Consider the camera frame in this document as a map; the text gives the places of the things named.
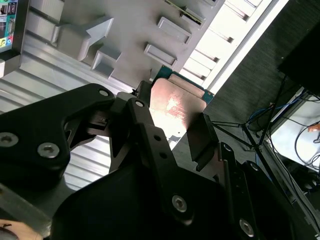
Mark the silver CPU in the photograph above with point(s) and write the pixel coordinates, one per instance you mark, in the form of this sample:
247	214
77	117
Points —
175	105

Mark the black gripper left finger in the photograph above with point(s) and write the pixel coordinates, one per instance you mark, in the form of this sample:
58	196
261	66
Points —
30	125

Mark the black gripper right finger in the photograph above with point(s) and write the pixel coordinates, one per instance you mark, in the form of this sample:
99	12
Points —
203	142

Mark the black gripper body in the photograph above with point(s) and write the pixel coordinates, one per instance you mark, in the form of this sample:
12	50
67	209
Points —
120	207

